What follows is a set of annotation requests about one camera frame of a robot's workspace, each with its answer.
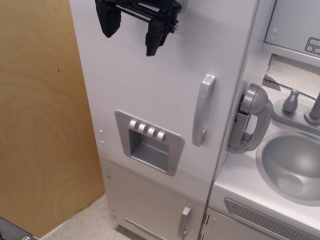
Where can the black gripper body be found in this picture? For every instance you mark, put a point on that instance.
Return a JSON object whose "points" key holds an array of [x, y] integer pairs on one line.
{"points": [[146, 10]]}

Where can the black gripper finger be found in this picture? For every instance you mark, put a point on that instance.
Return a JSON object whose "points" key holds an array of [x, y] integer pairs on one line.
{"points": [[156, 35], [109, 17]]}

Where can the white fridge door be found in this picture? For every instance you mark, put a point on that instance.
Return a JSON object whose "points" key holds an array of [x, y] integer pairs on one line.
{"points": [[211, 39], [145, 208]]}

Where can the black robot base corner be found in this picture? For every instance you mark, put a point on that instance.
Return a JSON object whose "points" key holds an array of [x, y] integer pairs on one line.
{"points": [[10, 231]]}

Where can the grey ice dispenser panel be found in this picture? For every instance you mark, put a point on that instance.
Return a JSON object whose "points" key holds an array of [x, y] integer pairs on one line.
{"points": [[149, 144]]}

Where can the grey toy telephone handset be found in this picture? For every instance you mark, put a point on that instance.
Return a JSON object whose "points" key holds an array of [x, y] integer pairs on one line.
{"points": [[252, 120]]}

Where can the white toy microwave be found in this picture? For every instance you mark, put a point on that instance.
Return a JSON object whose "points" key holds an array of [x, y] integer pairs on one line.
{"points": [[294, 31]]}

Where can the grey toy faucet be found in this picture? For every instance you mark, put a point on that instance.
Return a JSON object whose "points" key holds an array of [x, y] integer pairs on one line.
{"points": [[289, 112]]}

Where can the plywood board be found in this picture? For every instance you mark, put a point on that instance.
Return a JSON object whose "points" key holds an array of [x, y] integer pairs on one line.
{"points": [[49, 165]]}

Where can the grey round sink basin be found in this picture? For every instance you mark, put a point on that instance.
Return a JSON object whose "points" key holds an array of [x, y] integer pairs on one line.
{"points": [[289, 162]]}

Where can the silver door hinge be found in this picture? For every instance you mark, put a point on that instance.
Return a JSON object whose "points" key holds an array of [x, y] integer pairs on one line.
{"points": [[207, 217]]}

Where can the grey vent panel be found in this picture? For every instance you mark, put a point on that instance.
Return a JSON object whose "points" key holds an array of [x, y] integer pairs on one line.
{"points": [[266, 222]]}

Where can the grey upper door handle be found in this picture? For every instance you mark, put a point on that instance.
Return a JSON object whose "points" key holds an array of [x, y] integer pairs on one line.
{"points": [[205, 92]]}

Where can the grey door handle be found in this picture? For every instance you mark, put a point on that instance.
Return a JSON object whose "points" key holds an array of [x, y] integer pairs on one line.
{"points": [[182, 229], [205, 92]]}

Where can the grey lower door handle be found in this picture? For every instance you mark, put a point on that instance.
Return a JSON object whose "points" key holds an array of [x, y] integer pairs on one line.
{"points": [[182, 229]]}

